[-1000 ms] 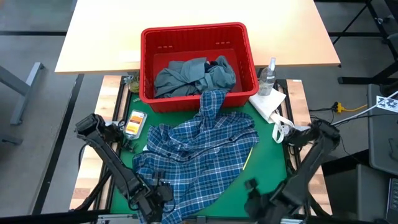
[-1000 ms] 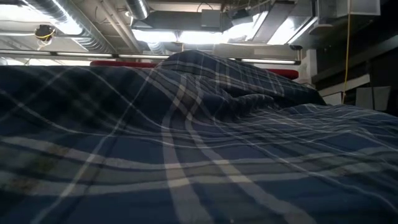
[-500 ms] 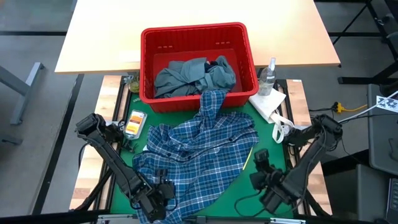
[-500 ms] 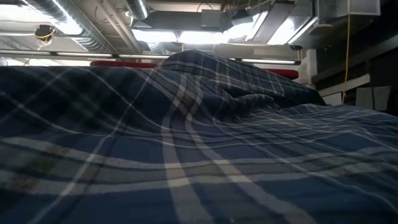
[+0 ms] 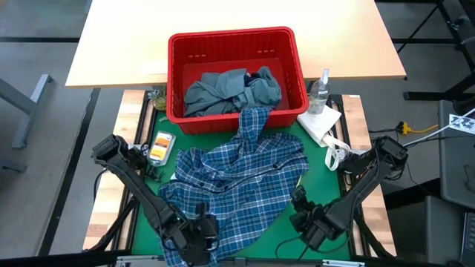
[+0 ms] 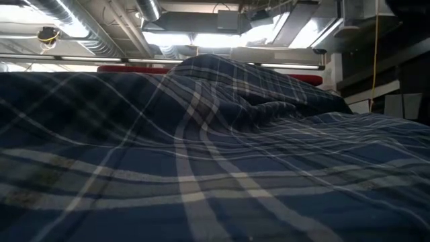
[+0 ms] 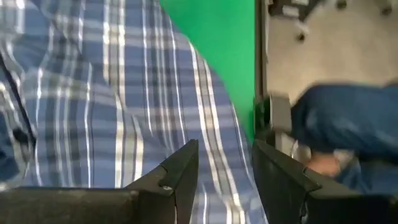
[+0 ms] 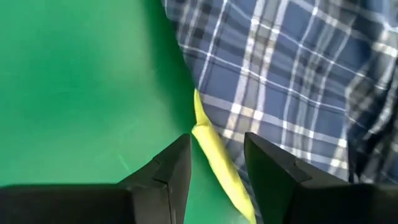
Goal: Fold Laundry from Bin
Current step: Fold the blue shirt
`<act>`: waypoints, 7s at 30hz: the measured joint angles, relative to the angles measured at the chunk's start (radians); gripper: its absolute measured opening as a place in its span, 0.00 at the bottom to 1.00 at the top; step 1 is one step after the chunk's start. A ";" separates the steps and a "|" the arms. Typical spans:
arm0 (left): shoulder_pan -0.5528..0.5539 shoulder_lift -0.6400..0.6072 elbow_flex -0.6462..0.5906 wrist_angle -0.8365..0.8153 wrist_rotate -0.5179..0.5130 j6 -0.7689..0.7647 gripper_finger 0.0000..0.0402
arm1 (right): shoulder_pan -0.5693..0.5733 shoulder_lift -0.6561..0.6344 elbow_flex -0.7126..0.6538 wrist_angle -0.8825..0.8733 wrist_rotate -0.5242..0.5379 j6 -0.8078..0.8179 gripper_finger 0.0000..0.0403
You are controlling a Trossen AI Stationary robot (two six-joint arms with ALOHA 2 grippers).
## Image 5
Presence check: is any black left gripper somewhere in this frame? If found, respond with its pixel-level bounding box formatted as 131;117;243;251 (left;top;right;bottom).
177;202;219;267

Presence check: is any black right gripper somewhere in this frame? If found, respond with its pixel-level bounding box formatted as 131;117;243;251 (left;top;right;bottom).
292;185;335;251

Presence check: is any blue plaid shirt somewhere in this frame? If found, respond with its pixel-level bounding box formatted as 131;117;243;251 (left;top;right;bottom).
158;107;311;267

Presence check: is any red plastic laundry bin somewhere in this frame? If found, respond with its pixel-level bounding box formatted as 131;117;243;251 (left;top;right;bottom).
166;25;309;134

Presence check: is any green table mat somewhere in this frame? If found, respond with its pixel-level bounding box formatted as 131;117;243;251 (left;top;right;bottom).
132;111;352;260

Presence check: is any white tote bag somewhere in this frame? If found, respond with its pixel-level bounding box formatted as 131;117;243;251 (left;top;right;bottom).
296;105;352;171

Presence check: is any orange-labelled clear plastic package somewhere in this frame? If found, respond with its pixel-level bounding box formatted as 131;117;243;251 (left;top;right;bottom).
147;130;177;167

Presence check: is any clear plastic spray bottle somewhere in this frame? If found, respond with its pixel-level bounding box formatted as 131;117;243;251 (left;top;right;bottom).
307;67;330;115

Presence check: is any yellow power plug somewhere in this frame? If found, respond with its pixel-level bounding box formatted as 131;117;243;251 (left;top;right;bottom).
399;121;439;135

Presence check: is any black keyboard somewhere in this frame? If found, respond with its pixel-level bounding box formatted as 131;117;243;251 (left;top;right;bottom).
459;211;475;266

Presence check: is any grey plastic case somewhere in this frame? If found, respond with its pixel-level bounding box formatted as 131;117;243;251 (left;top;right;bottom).
439;99;475;211

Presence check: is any small potted plant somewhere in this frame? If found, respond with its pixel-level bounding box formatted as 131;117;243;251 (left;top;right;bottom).
147;88;168;112

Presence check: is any grey-blue garment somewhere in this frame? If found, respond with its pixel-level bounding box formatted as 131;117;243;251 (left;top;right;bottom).
184;66;283;118

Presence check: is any black metal desk base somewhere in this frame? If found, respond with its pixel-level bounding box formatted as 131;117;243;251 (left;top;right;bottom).
393;0;475;102

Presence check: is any black-and-white printed marker tag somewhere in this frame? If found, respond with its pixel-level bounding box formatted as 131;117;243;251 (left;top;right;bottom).
448;113;475;135

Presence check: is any white rectangular label plate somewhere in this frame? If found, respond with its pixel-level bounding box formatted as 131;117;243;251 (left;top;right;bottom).
137;59;170;75

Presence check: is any grey metal table leg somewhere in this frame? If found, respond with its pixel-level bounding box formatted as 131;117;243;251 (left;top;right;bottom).
0;73;55;150

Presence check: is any light wooden table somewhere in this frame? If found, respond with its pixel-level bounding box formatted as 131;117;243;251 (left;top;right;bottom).
65;0;407;89

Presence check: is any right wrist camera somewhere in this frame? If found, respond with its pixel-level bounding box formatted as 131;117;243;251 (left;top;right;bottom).
289;211;311;233

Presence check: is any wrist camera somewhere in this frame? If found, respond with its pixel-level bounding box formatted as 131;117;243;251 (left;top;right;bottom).
289;211;311;233
200;217;220;243

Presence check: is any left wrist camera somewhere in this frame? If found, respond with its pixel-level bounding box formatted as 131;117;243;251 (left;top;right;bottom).
200;217;220;243

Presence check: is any black cable sleeve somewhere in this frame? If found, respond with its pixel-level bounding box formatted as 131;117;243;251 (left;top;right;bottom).
352;211;394;259
88;196;138;253

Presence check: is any black aluminium table frame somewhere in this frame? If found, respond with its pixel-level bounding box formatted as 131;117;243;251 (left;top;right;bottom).
111;88;374;260

